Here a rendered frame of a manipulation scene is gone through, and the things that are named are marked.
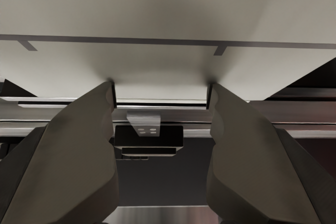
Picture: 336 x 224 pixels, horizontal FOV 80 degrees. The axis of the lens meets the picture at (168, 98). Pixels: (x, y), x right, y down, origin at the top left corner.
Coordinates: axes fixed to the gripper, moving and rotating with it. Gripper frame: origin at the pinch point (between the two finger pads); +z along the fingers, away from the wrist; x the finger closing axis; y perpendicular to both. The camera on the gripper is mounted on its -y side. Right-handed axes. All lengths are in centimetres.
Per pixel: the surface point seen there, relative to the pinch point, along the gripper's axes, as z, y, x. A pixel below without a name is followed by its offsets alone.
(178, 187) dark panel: 28, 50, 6
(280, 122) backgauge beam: 21.9, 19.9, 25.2
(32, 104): 4.8, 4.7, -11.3
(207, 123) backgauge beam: 22.4, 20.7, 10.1
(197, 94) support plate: 2.3, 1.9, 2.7
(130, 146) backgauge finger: 14.6, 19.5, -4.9
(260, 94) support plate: 2.3, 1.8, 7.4
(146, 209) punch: -2.0, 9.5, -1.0
